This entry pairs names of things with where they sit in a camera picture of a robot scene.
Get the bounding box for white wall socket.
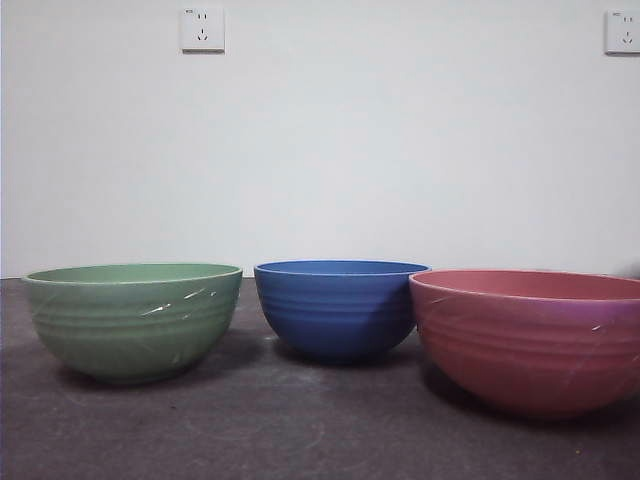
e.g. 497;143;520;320
603;9;640;56
180;5;226;55

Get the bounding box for blue ribbed bowl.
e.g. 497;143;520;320
253;259;432;365

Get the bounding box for green ribbed bowl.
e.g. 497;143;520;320
22;263;244;386

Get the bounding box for red ribbed bowl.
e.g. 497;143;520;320
408;268;640;420

